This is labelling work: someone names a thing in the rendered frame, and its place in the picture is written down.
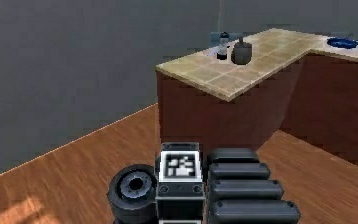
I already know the blue plate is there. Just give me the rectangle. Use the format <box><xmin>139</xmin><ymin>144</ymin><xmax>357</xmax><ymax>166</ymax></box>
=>
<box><xmin>326</xmin><ymin>37</ymin><xmax>358</xmax><ymax>50</ymax></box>

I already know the dark grey pot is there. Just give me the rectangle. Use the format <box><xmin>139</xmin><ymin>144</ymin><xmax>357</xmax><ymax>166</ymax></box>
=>
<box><xmin>230</xmin><ymin>37</ymin><xmax>254</xmax><ymax>66</ymax></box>

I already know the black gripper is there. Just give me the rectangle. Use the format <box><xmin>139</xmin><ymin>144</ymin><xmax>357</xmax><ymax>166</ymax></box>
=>
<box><xmin>106</xmin><ymin>163</ymin><xmax>159</xmax><ymax>224</ymax></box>

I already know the grey pepper shaker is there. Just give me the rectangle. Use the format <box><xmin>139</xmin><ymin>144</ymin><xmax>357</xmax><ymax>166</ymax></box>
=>
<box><xmin>216</xmin><ymin>31</ymin><xmax>230</xmax><ymax>61</ymax></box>

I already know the brown tiled kitchen counter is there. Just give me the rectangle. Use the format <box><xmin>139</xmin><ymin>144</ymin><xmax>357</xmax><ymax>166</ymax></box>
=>
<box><xmin>155</xmin><ymin>28</ymin><xmax>358</xmax><ymax>172</ymax></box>

